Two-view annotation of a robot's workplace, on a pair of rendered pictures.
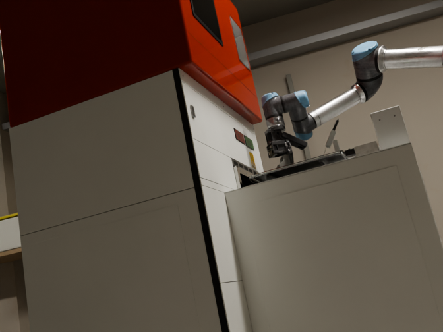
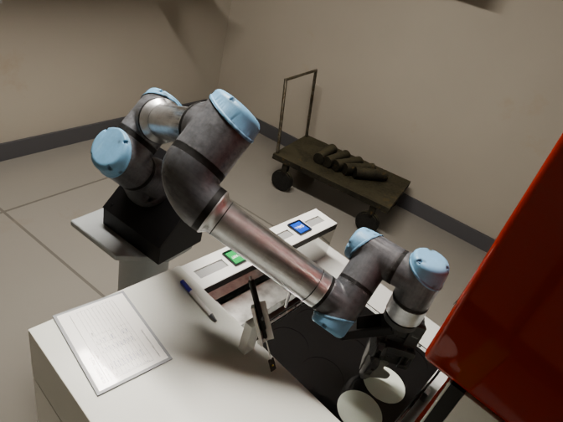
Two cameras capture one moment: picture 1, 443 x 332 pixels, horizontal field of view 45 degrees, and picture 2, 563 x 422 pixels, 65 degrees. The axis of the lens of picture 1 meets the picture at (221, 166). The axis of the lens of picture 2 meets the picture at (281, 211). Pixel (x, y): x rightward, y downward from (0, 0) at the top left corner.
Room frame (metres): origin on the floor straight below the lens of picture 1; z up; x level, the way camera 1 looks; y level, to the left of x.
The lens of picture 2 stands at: (2.90, -0.35, 1.72)
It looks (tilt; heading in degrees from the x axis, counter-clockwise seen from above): 32 degrees down; 196
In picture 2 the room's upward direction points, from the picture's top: 16 degrees clockwise
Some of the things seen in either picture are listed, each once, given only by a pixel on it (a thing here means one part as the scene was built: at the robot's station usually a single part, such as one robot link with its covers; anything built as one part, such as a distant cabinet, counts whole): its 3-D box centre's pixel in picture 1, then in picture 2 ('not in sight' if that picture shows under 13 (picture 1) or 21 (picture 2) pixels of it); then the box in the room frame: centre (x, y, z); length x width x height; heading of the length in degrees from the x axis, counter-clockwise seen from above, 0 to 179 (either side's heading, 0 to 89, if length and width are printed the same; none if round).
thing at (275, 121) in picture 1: (275, 124); (405, 307); (2.15, -0.26, 1.13); 0.08 x 0.08 x 0.05
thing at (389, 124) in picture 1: (395, 145); (263, 260); (1.93, -0.65, 0.89); 0.55 x 0.09 x 0.14; 162
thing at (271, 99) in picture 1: (272, 107); (420, 279); (2.15, -0.26, 1.21); 0.09 x 0.08 x 0.11; 78
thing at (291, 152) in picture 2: not in sight; (344, 150); (-0.19, -0.91, 0.41); 1.04 x 0.62 x 0.82; 82
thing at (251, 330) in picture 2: (332, 145); (257, 332); (2.30, -0.50, 1.03); 0.06 x 0.04 x 0.13; 72
